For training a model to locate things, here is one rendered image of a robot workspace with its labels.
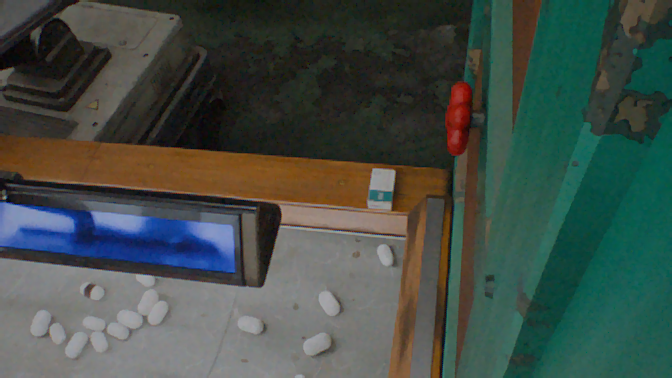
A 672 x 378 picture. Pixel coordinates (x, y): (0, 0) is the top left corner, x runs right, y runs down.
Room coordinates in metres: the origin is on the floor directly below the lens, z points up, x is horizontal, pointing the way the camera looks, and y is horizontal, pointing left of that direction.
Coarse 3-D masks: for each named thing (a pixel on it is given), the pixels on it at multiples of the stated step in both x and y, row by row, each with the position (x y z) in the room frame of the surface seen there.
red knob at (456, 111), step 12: (456, 84) 0.25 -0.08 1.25; (468, 84) 0.25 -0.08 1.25; (456, 96) 0.23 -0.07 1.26; (468, 96) 0.23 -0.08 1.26; (456, 108) 0.22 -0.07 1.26; (468, 108) 0.22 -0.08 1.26; (456, 120) 0.22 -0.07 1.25; (468, 120) 0.22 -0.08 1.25; (480, 120) 0.23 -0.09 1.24; (456, 132) 0.22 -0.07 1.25; (468, 132) 0.22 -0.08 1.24; (456, 144) 0.21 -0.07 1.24
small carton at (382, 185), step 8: (376, 168) 0.56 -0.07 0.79; (376, 176) 0.54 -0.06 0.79; (384, 176) 0.54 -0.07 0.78; (392, 176) 0.54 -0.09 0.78; (376, 184) 0.53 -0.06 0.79; (384, 184) 0.53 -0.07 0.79; (392, 184) 0.52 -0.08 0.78; (376, 192) 0.51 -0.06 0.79; (384, 192) 0.51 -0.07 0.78; (392, 192) 0.51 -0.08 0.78; (368, 200) 0.50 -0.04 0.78; (376, 200) 0.50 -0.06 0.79; (384, 200) 0.50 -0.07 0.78; (392, 200) 0.50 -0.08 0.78; (384, 208) 0.50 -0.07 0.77
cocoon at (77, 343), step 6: (72, 336) 0.37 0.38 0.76; (78, 336) 0.37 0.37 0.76; (84, 336) 0.37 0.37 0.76; (72, 342) 0.36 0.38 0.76; (78, 342) 0.36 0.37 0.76; (84, 342) 0.36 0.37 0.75; (66, 348) 0.35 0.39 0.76; (72, 348) 0.35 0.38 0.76; (78, 348) 0.35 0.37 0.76; (66, 354) 0.34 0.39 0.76; (72, 354) 0.34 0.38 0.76; (78, 354) 0.34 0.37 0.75
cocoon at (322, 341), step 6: (318, 336) 0.32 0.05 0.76; (324, 336) 0.32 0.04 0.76; (306, 342) 0.31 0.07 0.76; (312, 342) 0.31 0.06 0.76; (318, 342) 0.31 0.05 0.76; (324, 342) 0.31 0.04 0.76; (330, 342) 0.31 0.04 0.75; (306, 348) 0.30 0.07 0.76; (312, 348) 0.30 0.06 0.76; (318, 348) 0.30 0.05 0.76; (324, 348) 0.30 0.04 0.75; (312, 354) 0.30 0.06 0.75
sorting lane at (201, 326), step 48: (288, 240) 0.48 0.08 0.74; (336, 240) 0.47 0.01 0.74; (384, 240) 0.46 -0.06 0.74; (0, 288) 0.47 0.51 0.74; (48, 288) 0.46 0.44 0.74; (144, 288) 0.44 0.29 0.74; (192, 288) 0.42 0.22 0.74; (240, 288) 0.41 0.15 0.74; (288, 288) 0.40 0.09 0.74; (336, 288) 0.39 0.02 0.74; (384, 288) 0.38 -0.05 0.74; (0, 336) 0.39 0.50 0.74; (48, 336) 0.38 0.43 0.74; (144, 336) 0.36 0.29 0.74; (192, 336) 0.35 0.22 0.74; (240, 336) 0.34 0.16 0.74; (288, 336) 0.33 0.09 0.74; (336, 336) 0.32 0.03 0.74; (384, 336) 0.31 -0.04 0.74
